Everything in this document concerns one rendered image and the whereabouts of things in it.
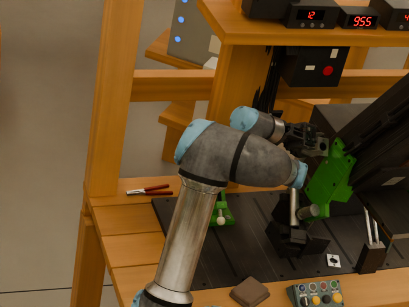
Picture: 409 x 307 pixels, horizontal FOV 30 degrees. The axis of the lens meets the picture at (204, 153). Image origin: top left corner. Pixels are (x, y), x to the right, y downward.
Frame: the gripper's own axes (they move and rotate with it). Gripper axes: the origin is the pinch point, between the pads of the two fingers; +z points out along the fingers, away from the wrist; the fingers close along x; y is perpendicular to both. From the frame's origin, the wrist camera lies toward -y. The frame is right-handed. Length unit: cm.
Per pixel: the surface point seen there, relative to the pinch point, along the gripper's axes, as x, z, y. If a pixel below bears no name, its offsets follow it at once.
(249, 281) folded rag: -41.9, -13.5, -10.8
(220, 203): -17.9, -13.2, -26.2
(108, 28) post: 23, -62, -25
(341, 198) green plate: -14.4, 8.5, 3.5
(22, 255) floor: -32, -4, -166
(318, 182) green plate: -9.9, 4.1, -2.0
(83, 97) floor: 73, 60, -240
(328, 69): 23.7, -1.0, 4.0
